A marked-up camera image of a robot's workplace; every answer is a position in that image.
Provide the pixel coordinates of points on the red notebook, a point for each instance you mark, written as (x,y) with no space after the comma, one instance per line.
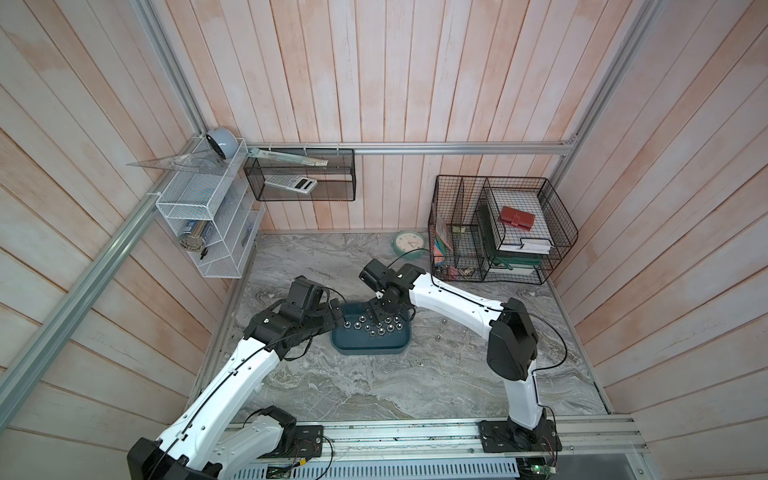
(517,218)

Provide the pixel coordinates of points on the green round clock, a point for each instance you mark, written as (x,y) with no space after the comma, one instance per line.
(409,245)

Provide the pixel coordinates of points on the black wire wall basket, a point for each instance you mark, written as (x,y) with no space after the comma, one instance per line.
(333,168)

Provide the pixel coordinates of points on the teal plastic storage box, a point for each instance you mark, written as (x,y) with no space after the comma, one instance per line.
(359,342)

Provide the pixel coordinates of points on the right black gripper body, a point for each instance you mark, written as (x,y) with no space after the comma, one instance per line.
(382,308)

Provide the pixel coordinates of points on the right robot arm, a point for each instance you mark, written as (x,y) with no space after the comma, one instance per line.
(511,349)

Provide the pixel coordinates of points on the clear triangle ruler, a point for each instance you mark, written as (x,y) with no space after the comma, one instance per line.
(198,162)

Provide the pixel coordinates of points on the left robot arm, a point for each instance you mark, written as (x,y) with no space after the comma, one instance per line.
(194,446)

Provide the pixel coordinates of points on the white calculator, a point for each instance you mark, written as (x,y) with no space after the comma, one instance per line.
(292,183)

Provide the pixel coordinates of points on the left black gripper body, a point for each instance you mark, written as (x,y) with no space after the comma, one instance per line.
(322,319)

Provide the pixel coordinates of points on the white wire wall shelf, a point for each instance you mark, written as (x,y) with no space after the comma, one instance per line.
(214,217)

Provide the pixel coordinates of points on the black wire desk organizer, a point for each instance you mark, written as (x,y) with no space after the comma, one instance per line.
(454,235)

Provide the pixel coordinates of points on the stack of books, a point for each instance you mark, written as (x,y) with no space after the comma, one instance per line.
(509,250)

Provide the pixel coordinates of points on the blue round speaker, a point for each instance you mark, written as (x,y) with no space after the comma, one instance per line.
(223,142)

